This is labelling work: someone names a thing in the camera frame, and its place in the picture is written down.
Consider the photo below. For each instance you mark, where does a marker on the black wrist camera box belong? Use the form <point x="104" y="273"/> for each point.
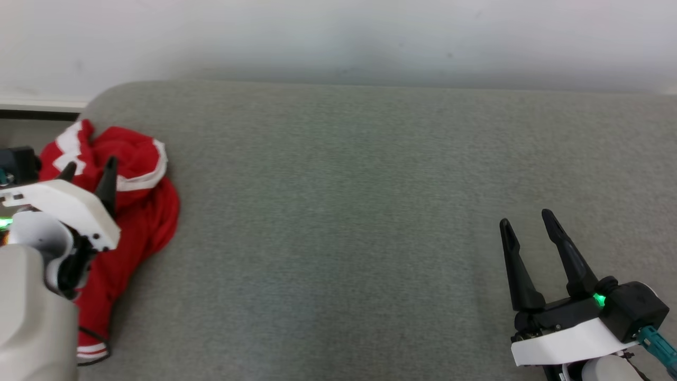
<point x="20" y="164"/>
<point x="632" y="309"/>

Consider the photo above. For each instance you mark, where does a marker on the teal right camera connector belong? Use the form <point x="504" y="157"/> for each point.
<point x="658" y="346"/>

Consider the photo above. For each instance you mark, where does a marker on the white skirting board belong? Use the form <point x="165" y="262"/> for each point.
<point x="37" y="104"/>

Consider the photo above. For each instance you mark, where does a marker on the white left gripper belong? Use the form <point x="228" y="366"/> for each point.
<point x="63" y="201"/>

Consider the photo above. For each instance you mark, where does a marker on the grey upholstered sofa seat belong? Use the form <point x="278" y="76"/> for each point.
<point x="344" y="211"/>

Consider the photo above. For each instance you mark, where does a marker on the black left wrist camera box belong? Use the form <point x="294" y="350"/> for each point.
<point x="20" y="164"/>

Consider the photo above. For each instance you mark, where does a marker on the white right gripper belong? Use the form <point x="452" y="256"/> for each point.
<point x="566" y="338"/>

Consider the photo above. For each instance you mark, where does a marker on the red shirt white trim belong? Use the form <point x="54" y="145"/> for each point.
<point x="143" y="222"/>

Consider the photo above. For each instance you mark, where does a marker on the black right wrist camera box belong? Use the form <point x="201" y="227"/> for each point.
<point x="632" y="309"/>

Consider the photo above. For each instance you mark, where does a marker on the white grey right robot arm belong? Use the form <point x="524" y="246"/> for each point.
<point x="603" y="370"/>

